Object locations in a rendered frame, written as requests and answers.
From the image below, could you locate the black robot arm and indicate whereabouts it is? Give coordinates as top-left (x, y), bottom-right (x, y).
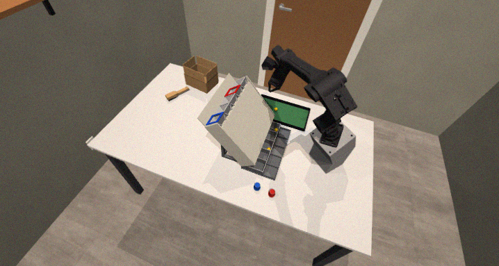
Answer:
top-left (262, 45), bottom-right (357, 147)

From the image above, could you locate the green tray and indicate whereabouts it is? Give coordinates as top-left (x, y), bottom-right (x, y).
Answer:
top-left (261, 94), bottom-right (311, 131)

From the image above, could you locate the grey slanted cover panel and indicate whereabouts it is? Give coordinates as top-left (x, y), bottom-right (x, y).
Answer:
top-left (197, 73), bottom-right (291, 181)

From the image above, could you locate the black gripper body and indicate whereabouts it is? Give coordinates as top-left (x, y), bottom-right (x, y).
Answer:
top-left (269, 72), bottom-right (288, 87)

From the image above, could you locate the brown cardboard box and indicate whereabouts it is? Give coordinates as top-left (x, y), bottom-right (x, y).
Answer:
top-left (183, 56), bottom-right (218, 93)

